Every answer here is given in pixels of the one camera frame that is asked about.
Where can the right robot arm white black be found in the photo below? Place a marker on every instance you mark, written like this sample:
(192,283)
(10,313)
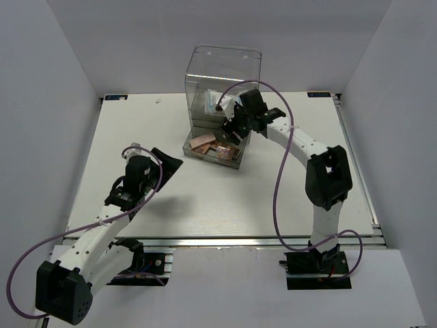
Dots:
(327,179)

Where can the right blue table label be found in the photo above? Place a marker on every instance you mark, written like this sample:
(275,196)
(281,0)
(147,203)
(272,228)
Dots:
(318,94)

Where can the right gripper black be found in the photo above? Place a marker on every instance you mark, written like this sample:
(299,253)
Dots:
(228,127)

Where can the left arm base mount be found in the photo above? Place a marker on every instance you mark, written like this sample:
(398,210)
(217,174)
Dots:
(150,264)

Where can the cotton pad pack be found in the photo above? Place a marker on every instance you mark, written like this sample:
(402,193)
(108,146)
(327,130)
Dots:
(211,98)
(239,96)

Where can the nine-pan pink eyeshadow palette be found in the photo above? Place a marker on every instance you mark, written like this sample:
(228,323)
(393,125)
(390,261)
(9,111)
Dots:
(227,153)

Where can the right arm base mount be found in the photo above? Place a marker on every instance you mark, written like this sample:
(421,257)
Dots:
(303,273)

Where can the pink blush compact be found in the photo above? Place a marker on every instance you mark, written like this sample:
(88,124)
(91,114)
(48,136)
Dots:
(202,140)

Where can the four-pan brown eyeshadow palette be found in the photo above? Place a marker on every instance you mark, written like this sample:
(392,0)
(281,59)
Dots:
(202,149)

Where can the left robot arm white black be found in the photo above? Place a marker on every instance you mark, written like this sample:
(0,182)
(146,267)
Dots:
(66,286)

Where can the clear acrylic drawer organizer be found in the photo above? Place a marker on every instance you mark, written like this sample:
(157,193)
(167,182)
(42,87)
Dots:
(215,78)

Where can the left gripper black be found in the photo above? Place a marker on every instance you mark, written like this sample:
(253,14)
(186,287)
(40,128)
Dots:
(168,166)

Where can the left blue table label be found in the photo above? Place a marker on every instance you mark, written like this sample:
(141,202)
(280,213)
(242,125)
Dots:
(116,97)

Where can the long brown eyeshadow palette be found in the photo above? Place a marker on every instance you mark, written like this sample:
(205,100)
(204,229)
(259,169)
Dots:
(215,144)

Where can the aluminium table rail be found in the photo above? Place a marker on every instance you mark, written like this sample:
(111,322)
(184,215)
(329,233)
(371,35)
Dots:
(209,242)

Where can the colourful pastel eyeshadow palette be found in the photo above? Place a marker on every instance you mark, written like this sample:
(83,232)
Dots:
(235,138)

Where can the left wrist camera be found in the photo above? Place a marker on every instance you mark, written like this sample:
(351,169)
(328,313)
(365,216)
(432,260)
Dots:
(133,150)

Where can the blue table label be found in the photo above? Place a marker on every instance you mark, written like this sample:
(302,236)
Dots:
(116,97)
(318,94)

